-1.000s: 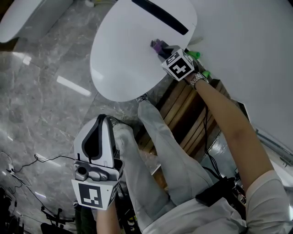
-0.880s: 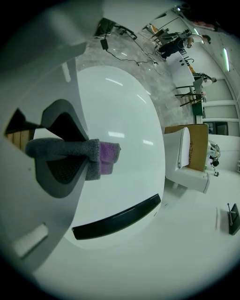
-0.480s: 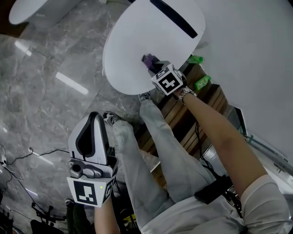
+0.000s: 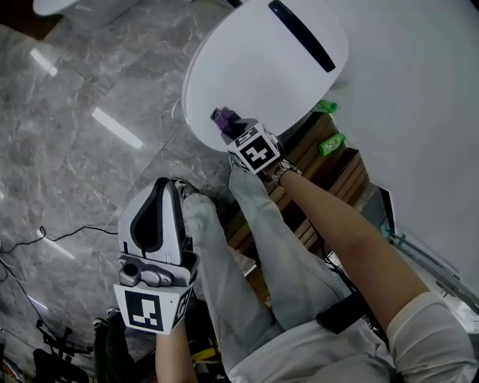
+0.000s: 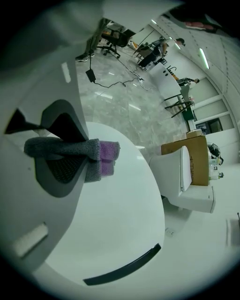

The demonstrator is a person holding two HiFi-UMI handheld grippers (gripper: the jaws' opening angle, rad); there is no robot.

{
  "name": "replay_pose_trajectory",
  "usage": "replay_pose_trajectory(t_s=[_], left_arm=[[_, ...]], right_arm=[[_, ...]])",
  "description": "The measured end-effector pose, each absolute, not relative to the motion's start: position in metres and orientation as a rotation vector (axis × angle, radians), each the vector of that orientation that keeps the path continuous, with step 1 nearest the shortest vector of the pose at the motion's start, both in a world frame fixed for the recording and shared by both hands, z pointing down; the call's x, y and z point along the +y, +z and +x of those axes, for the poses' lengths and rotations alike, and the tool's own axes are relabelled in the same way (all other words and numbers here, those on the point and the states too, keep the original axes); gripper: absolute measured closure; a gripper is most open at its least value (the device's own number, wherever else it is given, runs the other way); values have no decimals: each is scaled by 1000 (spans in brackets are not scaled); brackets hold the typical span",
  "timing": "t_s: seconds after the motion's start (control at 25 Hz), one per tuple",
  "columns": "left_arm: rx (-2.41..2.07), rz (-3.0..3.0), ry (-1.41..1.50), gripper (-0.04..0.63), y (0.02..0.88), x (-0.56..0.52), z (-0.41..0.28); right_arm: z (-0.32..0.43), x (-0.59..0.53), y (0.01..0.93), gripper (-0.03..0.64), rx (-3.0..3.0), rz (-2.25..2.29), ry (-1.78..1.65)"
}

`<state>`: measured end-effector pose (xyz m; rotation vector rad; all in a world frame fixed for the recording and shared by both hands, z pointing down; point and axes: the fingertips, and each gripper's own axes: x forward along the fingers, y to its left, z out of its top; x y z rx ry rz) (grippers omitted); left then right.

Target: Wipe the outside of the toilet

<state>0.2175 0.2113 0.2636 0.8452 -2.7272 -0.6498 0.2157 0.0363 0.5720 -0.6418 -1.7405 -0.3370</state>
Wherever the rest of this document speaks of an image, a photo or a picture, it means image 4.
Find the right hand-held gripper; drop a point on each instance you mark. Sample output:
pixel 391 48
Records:
pixel 258 153

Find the wooden slatted platform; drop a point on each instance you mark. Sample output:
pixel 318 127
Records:
pixel 329 179

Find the teal floor squeegee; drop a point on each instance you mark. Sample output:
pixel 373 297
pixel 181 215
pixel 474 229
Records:
pixel 402 239

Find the silver wristwatch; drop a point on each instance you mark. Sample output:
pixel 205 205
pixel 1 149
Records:
pixel 284 172

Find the green plastic bottle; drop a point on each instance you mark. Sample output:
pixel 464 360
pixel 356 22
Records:
pixel 331 144
pixel 323 106

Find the person's right forearm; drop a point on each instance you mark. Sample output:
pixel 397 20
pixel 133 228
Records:
pixel 348 247

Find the person's white shirt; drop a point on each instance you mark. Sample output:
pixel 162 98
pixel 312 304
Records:
pixel 423 344

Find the purple and grey cleaning cloth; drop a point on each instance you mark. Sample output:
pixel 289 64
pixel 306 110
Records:
pixel 222 119

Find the person's light grey trousers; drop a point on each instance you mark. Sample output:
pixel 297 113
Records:
pixel 254 262

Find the black waist pack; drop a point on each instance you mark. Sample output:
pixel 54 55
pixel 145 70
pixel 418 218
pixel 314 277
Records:
pixel 340 314

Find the person's left forearm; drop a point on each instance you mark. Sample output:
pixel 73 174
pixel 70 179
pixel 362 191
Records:
pixel 172 359

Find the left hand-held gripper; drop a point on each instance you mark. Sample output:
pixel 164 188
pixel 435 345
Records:
pixel 142 308

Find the white oval smart toilet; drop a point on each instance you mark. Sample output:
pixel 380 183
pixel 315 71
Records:
pixel 262 75

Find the person's left shoe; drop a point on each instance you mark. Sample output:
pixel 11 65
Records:
pixel 184 189

